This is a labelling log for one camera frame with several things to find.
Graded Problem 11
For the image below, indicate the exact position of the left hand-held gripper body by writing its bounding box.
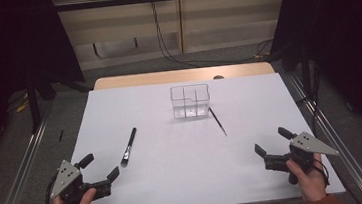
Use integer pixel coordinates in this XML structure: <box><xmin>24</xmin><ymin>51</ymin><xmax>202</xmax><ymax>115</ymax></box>
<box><xmin>46</xmin><ymin>154</ymin><xmax>114</xmax><ymax>204</ymax></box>

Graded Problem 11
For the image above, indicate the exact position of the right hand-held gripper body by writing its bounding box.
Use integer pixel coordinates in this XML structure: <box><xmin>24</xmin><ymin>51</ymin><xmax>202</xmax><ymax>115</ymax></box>
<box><xmin>261</xmin><ymin>128</ymin><xmax>343</xmax><ymax>188</ymax></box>

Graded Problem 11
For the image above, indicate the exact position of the thick black makeup brush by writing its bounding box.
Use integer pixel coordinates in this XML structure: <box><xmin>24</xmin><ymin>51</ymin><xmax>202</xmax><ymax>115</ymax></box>
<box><xmin>116</xmin><ymin>126</ymin><xmax>141</xmax><ymax>168</ymax></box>

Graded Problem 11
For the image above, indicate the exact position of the thin black makeup brush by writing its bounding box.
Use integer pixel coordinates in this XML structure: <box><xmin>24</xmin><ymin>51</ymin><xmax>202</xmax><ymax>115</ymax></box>
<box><xmin>208</xmin><ymin>105</ymin><xmax>228</xmax><ymax>138</ymax></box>

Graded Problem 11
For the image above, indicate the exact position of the clear plastic organizer box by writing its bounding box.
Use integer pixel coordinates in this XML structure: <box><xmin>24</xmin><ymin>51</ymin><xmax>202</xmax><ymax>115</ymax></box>
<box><xmin>169</xmin><ymin>82</ymin><xmax>212</xmax><ymax>120</ymax></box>

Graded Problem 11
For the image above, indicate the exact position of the person's right hand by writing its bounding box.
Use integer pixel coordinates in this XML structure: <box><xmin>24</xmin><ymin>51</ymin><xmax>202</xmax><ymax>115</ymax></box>
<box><xmin>285</xmin><ymin>152</ymin><xmax>329</xmax><ymax>204</ymax></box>

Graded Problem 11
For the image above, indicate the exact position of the white table mat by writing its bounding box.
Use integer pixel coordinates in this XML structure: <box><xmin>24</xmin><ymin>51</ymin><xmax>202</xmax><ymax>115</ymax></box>
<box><xmin>43</xmin><ymin>66</ymin><xmax>347</xmax><ymax>204</ymax></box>

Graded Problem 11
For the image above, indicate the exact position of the black metal stand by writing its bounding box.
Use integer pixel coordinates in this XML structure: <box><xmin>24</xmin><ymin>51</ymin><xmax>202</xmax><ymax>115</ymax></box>
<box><xmin>23</xmin><ymin>71</ymin><xmax>44</xmax><ymax>135</ymax></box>
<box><xmin>297</xmin><ymin>34</ymin><xmax>314</xmax><ymax>99</ymax></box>

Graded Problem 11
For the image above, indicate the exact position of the wooden table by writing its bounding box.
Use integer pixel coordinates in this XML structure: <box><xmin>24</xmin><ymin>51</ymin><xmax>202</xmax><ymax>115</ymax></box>
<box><xmin>91</xmin><ymin>60</ymin><xmax>276</xmax><ymax>92</ymax></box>

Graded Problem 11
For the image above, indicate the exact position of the black curtain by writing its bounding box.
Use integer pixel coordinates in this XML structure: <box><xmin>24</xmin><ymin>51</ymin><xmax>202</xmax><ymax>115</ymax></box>
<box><xmin>264</xmin><ymin>0</ymin><xmax>362</xmax><ymax>166</ymax></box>
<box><xmin>0</xmin><ymin>0</ymin><xmax>95</xmax><ymax>176</ymax></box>

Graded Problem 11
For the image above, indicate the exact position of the right hand-held gripper cable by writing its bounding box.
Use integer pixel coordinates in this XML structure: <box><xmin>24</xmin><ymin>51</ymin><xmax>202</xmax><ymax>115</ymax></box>
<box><xmin>311</xmin><ymin>157</ymin><xmax>332</xmax><ymax>190</ymax></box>

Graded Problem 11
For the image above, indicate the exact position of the aluminium frame rail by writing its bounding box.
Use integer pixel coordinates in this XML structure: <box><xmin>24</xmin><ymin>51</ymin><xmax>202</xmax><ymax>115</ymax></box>
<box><xmin>286</xmin><ymin>64</ymin><xmax>362</xmax><ymax>204</ymax></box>
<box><xmin>0</xmin><ymin>102</ymin><xmax>65</xmax><ymax>204</ymax></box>

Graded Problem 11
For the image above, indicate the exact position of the long black wall cable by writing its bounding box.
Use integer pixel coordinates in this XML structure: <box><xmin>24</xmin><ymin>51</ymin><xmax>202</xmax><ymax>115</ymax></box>
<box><xmin>149</xmin><ymin>0</ymin><xmax>276</xmax><ymax>72</ymax></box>

